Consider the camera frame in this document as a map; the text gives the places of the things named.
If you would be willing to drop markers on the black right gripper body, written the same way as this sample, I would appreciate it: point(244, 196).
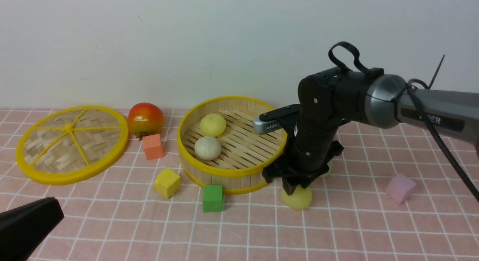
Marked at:
point(308, 149)

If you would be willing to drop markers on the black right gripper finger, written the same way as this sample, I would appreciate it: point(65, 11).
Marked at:
point(289, 185)

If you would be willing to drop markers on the yellow bun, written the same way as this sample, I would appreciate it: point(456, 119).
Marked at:
point(212, 125)
point(300, 199)

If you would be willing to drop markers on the white bun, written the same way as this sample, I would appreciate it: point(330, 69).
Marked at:
point(330, 170)
point(207, 148)

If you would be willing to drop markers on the red orange persimmon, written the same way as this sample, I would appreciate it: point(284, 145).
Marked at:
point(145, 119)

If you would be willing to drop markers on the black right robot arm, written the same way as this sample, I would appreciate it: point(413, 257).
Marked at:
point(332, 98)

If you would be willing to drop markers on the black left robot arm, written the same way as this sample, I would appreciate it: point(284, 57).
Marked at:
point(22, 229)

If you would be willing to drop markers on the bamboo steamer tray yellow rim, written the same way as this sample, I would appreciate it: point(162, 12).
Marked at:
point(238, 168)

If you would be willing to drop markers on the bamboo steamer lid yellow rim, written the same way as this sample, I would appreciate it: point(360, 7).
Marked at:
point(72, 145)

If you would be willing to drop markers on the green cube block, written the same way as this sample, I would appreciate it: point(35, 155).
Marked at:
point(212, 199)

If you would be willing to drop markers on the pink purple block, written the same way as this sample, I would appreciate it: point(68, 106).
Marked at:
point(400, 188)

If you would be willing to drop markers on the pink checkered tablecloth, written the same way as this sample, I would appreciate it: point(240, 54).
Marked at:
point(118, 216)

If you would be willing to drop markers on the yellow cube block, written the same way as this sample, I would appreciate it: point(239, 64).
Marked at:
point(167, 183)

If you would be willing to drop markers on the salmon pink cube block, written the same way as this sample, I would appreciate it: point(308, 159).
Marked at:
point(152, 147)

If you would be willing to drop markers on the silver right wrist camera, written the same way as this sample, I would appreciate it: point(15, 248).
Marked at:
point(264, 127)

